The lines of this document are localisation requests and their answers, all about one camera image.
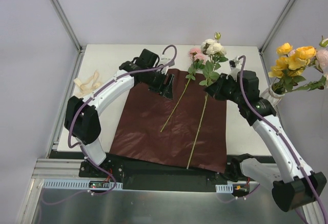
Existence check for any artificial flower bouquet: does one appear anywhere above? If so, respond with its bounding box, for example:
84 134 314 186
160 48 208 132

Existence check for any white cream rose stem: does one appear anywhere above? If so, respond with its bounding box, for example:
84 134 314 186
186 31 229 170

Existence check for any red wrapping paper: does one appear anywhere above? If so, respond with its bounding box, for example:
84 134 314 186
110 69 227 173

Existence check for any yellow rose stem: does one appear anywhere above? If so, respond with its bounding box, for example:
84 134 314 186
269 43 317 95

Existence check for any cream ribbon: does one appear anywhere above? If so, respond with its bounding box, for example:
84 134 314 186
73 70 103 97

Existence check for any pink rose stem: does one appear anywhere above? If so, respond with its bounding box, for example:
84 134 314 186
293 36 327 91

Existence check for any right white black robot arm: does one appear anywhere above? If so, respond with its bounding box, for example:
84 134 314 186
204 71 327 212

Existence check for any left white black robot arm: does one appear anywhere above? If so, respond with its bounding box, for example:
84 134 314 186
64 49 176 177

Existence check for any white ribbed vase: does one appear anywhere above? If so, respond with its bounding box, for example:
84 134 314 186
260 86 284 108

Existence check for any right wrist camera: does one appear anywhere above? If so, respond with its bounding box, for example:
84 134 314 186
229 56 242 80

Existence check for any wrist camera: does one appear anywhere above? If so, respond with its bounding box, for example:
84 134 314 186
160 54 171 63
229 56 242 80

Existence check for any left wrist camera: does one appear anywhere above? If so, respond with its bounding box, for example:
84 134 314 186
160 54 171 63

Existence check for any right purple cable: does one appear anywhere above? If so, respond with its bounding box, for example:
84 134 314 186
215 54 326 224

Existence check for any purple cable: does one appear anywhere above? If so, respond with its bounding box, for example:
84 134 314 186
40 45 178 205
215 54 326 224

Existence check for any left aluminium frame post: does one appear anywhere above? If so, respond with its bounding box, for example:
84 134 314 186
49 0 83 53

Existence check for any aluminium frame post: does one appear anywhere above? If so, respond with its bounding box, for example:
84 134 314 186
259 0 296 55
49 0 83 53

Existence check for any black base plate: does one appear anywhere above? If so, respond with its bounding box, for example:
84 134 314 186
50 151 258 198

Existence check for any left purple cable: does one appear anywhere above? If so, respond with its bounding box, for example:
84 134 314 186
40 45 178 205

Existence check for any right white cable duct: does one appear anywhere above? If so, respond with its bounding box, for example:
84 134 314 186
215 184 234 194

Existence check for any white cable duct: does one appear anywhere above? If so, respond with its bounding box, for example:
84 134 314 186
43 179 123 191
215 184 234 194

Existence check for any right aluminium frame post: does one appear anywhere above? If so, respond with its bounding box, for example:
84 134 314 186
259 0 296 55

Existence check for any left white cable duct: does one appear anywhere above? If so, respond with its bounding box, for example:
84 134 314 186
43 179 123 191

